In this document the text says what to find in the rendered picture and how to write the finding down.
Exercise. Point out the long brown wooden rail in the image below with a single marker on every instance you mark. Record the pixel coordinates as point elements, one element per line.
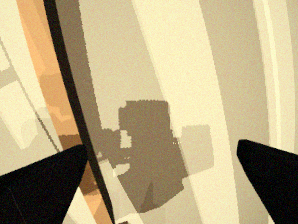
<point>46,46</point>

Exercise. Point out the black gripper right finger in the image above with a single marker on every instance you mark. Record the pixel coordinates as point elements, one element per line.
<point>274,176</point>

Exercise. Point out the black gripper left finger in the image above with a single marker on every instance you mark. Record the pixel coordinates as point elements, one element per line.
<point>42,192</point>

